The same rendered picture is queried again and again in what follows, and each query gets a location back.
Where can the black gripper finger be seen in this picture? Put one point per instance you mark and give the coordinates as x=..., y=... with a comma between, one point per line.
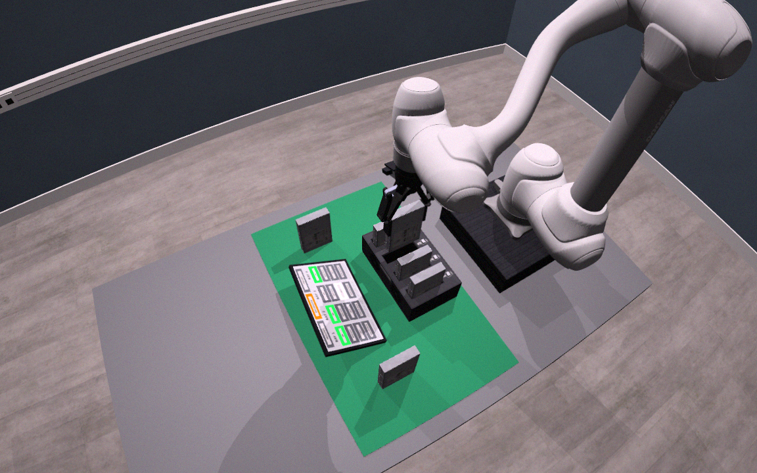
x=389, y=204
x=425, y=199

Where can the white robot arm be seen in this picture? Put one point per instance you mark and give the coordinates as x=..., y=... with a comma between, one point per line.
x=685, y=42

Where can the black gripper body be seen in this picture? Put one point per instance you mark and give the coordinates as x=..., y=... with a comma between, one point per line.
x=404, y=179

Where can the green flat mat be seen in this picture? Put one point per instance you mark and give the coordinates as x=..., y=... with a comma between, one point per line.
x=460, y=350

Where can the black-framed status screen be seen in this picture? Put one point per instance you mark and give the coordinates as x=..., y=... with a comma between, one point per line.
x=338, y=311

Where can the grey hard drive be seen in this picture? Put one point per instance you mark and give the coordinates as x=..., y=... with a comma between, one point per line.
x=314, y=230
x=398, y=367
x=425, y=280
x=406, y=226
x=378, y=234
x=413, y=262

